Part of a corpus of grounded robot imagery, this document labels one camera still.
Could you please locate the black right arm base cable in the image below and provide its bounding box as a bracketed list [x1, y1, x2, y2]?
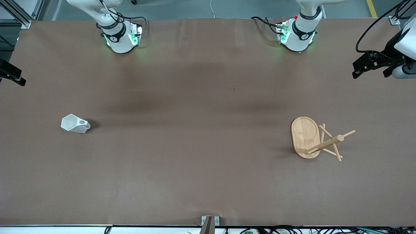
[97, 0, 150, 34]

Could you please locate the metal bracket with post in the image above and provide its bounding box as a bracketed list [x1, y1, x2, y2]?
[200, 215, 220, 234]

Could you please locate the wooden cup rack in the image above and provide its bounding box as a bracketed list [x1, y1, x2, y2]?
[290, 116, 356, 162]

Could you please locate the black cable tangle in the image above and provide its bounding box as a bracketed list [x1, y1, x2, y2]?
[240, 225, 416, 234]

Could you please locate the black arm base cable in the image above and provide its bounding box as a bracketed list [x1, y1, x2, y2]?
[251, 16, 284, 37]
[97, 0, 150, 34]

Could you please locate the black left arm base cable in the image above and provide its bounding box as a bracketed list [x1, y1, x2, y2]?
[251, 16, 284, 37]

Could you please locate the white faceted cup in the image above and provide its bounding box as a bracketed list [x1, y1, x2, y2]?
[61, 114, 91, 134]

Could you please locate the brown table cover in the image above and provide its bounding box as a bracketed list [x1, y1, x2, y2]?
[0, 17, 416, 227]

